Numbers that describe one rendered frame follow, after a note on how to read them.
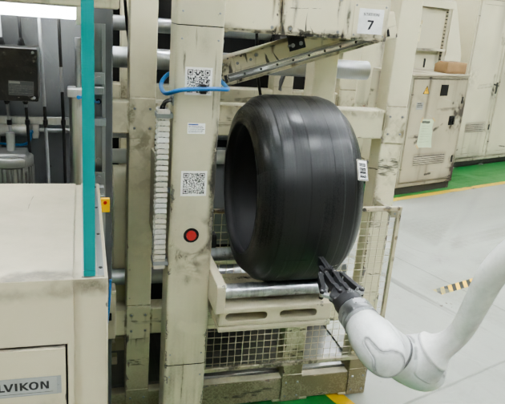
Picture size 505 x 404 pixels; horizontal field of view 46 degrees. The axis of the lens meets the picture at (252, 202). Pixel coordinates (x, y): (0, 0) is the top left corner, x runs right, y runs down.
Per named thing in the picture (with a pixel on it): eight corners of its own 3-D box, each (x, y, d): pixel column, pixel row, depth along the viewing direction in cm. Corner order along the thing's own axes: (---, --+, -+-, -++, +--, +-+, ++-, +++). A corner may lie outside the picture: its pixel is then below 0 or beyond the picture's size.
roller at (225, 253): (204, 247, 201) (201, 248, 206) (204, 260, 201) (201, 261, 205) (300, 244, 211) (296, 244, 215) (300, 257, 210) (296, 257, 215)
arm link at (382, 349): (333, 331, 143) (368, 352, 149) (360, 376, 129) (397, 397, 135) (364, 299, 141) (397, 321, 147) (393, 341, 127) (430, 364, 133)
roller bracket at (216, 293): (215, 316, 173) (217, 285, 170) (191, 260, 209) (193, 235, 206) (226, 315, 174) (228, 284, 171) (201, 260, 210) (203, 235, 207)
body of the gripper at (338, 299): (371, 296, 149) (356, 276, 157) (340, 298, 146) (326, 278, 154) (365, 321, 152) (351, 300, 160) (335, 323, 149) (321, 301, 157)
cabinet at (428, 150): (395, 196, 614) (414, 74, 576) (356, 181, 659) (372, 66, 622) (452, 188, 664) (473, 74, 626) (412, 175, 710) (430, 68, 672)
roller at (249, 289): (221, 284, 176) (218, 283, 180) (222, 299, 175) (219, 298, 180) (331, 278, 185) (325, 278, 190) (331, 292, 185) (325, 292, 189)
